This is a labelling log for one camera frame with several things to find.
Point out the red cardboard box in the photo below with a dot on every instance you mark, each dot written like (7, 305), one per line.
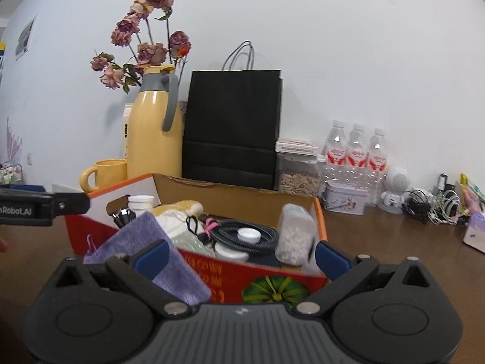
(231, 276)

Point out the small white lidded jar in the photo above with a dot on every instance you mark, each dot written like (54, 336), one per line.
(142, 201)

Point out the dried pink roses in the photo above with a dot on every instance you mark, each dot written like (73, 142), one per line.
(151, 53)

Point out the colourful snack bag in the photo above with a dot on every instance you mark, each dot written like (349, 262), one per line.
(471, 193)

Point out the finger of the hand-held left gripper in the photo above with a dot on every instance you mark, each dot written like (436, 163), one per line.
(22, 188)
(72, 203)

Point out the flat white card box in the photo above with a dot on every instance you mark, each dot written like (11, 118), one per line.
(295, 146)

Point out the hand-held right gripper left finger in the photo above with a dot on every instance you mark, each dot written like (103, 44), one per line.
(151, 259)

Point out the translucent bottle with white beads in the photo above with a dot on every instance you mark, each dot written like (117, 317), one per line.
(291, 239)

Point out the yellow thermos jug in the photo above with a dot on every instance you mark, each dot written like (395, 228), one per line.
(151, 132)

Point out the black paper bag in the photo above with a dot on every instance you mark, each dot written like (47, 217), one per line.
(231, 129)

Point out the pale printed metal tin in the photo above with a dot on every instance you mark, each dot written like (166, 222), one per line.
(344, 201)

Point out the purple woven cloth pouch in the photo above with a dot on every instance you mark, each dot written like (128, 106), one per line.
(125, 239)

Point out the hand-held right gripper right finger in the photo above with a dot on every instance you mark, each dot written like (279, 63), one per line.
(333, 261)

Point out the navy blue zipper pouch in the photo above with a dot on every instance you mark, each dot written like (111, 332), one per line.
(265, 261)

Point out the white milk carton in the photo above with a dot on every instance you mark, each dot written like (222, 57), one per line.
(127, 129)

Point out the clear container with seeds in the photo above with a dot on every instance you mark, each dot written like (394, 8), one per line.
(297, 182)

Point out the white and yellow plush toy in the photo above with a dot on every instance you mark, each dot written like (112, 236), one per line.
(178, 208)

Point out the person's left hand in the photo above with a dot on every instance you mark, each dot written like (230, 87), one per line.
(3, 245)

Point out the iridescent plastic bag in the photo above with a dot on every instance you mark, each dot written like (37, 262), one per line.
(185, 242)

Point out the white robot-shaped speaker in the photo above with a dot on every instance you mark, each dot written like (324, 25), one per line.
(396, 180)

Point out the white bottle cap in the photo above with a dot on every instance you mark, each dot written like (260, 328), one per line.
(249, 235)

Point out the yellow mug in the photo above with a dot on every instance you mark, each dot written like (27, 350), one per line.
(110, 174)

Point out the metal storage cart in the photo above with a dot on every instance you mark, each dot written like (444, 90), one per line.
(9, 176)

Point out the purple coral wall decal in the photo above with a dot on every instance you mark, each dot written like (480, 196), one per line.
(13, 144)

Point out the purple and white tissue pack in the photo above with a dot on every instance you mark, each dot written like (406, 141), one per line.
(475, 235)

